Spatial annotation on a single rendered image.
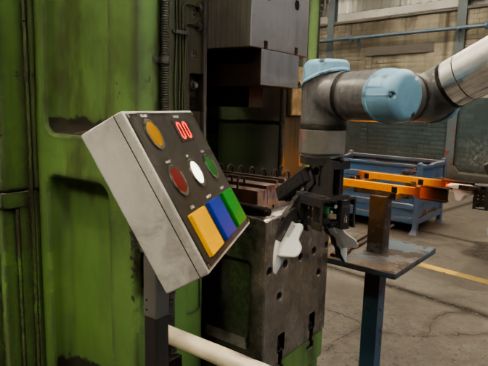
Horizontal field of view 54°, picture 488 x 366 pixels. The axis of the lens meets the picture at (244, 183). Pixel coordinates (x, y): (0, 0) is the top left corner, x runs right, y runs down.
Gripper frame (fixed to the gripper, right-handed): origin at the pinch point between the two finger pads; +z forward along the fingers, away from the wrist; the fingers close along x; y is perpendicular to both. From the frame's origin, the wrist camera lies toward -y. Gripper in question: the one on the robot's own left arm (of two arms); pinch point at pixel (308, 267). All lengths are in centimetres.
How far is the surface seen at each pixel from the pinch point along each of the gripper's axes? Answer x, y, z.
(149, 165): -27.3, -4.3, -18.6
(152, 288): -21.8, -19.9, 7.3
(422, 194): 72, -38, -2
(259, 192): 19, -48, -4
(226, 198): -7.2, -18.2, -9.6
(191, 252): -22.3, 0.0, -5.7
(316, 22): 64, -85, -60
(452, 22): 680, -518, -181
